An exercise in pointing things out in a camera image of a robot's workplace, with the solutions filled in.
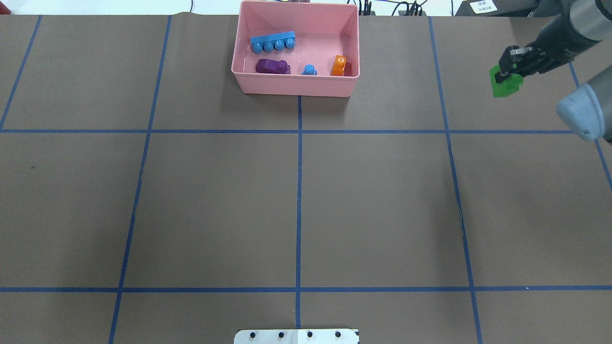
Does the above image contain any white label card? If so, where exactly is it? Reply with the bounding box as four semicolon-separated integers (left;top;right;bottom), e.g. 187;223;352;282
469;0;498;14

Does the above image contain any purple toy block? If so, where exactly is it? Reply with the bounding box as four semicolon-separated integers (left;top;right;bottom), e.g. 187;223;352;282
254;59;291;75

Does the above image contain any pink plastic box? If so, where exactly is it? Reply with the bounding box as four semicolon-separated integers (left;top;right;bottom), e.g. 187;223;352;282
231;1;360;97

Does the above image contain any orange toy block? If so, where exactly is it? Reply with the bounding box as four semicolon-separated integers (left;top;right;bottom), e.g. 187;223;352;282
330;55;352;77

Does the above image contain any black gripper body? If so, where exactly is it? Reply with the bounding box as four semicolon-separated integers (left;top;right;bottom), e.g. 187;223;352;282
507;41;574;77

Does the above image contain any white camera stand base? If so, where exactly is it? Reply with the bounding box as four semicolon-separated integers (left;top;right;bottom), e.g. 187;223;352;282
233;328;361;344

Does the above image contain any long blue four-stud block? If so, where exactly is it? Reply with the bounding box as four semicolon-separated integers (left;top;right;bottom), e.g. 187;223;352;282
250;31;296;54

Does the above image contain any small blue toy block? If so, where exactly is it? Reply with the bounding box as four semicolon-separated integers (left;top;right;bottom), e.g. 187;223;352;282
302;64;318;76

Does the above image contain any green two-stud toy block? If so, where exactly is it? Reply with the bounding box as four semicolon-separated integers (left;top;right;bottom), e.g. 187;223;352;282
488;65;524;98

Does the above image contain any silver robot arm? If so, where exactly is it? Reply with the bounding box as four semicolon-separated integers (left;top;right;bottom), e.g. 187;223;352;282
489;0;612;143

